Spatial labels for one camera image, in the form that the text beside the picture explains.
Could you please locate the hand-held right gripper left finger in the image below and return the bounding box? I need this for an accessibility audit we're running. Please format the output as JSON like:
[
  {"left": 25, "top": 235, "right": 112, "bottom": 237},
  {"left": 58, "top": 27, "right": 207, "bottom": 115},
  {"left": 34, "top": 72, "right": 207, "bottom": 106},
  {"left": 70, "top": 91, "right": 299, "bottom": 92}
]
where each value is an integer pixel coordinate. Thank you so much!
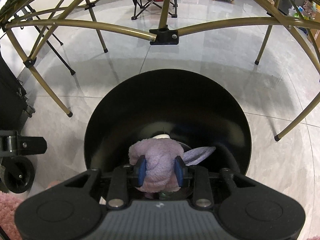
[{"left": 64, "top": 155, "right": 148, "bottom": 210}]

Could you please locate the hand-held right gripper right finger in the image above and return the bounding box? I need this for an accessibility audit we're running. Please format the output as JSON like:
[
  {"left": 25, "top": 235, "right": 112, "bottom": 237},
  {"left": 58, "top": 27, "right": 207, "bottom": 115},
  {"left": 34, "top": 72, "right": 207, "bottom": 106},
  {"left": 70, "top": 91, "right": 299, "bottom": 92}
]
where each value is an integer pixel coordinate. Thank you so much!
[{"left": 174, "top": 156, "right": 258, "bottom": 210}]

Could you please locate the fluffy lavender towel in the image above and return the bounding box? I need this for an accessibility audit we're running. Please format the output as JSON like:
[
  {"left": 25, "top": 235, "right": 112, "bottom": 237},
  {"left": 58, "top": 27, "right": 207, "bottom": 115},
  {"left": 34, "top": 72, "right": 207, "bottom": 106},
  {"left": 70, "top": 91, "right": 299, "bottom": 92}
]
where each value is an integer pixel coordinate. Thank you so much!
[{"left": 128, "top": 138, "right": 185, "bottom": 199}]

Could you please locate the black round trash bin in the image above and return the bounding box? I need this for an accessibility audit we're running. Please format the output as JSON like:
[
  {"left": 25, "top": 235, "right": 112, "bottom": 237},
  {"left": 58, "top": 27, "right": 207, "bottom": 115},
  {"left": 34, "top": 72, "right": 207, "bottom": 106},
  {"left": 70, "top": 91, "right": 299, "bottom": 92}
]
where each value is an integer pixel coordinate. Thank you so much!
[{"left": 84, "top": 69, "right": 251, "bottom": 201}]

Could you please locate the black wheeled equipment case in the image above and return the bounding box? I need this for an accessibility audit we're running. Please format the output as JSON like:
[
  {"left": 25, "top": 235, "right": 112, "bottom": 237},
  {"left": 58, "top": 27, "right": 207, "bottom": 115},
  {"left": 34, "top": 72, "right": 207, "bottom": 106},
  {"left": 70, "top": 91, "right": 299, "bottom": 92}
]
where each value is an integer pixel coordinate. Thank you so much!
[{"left": 0, "top": 52, "right": 48, "bottom": 193}]

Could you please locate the black tripod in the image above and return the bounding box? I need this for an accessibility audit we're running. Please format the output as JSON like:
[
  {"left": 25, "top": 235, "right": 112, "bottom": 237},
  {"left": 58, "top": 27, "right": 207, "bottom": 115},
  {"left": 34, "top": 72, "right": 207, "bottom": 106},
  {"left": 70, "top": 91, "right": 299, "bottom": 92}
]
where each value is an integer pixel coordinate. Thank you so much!
[{"left": 21, "top": 5, "right": 76, "bottom": 75}]

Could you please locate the green printed bag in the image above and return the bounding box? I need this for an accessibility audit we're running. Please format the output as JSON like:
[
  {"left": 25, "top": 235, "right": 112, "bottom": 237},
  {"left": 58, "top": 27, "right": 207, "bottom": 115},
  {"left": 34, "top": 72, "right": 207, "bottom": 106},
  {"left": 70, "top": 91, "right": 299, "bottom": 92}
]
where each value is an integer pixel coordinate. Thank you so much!
[{"left": 292, "top": 6, "right": 304, "bottom": 19}]

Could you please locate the pink and brown plush toy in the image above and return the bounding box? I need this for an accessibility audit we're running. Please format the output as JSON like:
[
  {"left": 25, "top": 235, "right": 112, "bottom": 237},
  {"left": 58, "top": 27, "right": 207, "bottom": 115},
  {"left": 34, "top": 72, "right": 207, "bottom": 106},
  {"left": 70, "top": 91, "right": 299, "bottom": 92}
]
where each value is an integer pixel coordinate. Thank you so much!
[{"left": 302, "top": 1, "right": 317, "bottom": 19}]

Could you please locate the folding table with gold frame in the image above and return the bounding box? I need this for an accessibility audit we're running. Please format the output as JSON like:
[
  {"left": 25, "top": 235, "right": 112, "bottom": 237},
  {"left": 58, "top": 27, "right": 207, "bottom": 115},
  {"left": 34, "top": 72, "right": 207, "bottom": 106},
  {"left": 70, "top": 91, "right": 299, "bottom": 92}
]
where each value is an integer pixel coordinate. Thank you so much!
[{"left": 0, "top": 0, "right": 320, "bottom": 142}]

